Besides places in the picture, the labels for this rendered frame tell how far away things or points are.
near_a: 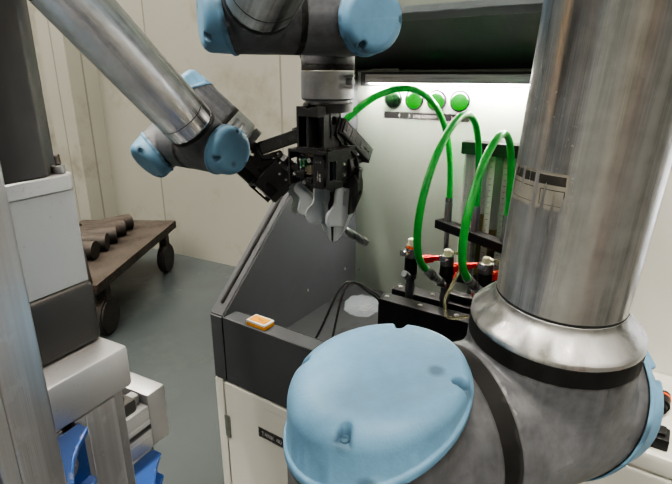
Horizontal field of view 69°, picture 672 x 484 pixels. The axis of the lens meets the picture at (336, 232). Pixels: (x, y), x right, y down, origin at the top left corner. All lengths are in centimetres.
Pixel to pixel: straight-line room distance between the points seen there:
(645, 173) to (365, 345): 20
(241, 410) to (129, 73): 76
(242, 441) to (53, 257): 92
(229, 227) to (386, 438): 365
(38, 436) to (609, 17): 35
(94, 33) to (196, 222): 349
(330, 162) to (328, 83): 11
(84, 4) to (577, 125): 54
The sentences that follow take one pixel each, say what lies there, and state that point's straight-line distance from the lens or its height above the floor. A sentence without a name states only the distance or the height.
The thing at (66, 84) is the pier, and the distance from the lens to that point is 455.
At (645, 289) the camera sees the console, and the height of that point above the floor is 111.
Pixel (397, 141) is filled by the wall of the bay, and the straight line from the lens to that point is 134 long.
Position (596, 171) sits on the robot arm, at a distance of 31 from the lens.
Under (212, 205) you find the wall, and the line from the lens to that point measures 395.
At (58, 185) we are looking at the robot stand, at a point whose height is 137.
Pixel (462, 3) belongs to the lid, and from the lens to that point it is 112.
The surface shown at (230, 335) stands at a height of 91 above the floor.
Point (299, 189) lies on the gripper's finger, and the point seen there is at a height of 123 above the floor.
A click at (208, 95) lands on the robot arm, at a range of 92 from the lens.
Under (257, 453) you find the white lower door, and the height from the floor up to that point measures 64.
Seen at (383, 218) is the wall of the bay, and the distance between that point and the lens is 140.
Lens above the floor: 144
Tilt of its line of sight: 18 degrees down
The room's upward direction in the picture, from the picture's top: straight up
